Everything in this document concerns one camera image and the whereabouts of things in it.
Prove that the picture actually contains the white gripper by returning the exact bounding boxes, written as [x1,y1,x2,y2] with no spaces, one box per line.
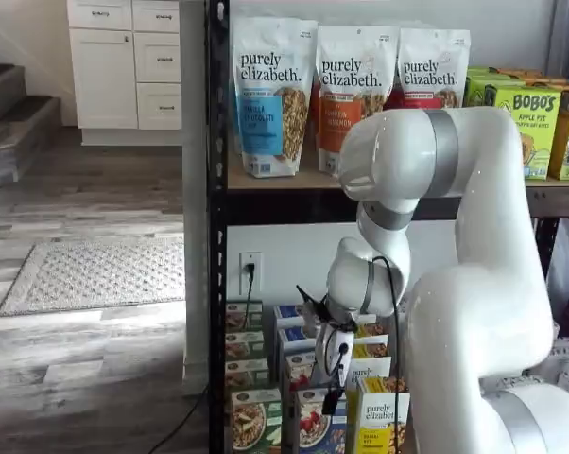
[312,325,357,417]

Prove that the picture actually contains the blue white oatmeal box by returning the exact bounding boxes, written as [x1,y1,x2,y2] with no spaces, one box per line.
[293,386,349,454]
[283,349,317,392]

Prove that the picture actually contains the yellow purely elizabeth box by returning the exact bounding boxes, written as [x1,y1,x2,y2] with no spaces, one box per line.
[344,355,393,380]
[350,323,390,359]
[345,376,412,454]

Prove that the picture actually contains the blue purely elizabeth box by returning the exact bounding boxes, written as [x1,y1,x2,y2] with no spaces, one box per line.
[273,303,318,331]
[277,324,321,357]

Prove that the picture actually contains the green granola cereal box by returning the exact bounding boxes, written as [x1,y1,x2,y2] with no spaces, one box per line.
[225,330,267,363]
[225,300,265,333]
[225,358,270,392]
[231,388,284,454]

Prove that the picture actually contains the black metal shelf rack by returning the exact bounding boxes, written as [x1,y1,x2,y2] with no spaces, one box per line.
[203,0,569,454]

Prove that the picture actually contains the green Bobo's apple pie box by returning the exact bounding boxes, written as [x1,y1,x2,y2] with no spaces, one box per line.
[466,67,512,81]
[494,86,562,181]
[463,77,526,109]

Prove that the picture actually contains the grey patterned rug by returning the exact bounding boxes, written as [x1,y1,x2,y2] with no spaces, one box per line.
[0,237,186,318]

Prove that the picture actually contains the orange label granola bag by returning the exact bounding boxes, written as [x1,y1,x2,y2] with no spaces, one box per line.
[315,24,402,179]

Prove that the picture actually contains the blue label granola bag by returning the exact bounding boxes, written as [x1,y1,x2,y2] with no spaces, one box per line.
[231,17,319,180]

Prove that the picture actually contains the white drawer cabinet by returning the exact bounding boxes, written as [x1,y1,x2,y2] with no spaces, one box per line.
[66,0,182,147]

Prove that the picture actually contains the wooden stairs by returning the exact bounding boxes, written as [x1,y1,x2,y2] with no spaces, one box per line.
[0,32,62,195]

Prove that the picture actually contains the black floor cable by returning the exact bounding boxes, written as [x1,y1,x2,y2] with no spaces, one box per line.
[147,380,209,454]

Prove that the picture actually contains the black power cord plug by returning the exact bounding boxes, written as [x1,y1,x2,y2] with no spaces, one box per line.
[243,262,257,330]

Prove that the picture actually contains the white wall outlet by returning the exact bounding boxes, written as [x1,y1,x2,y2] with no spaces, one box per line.
[239,252,263,295]

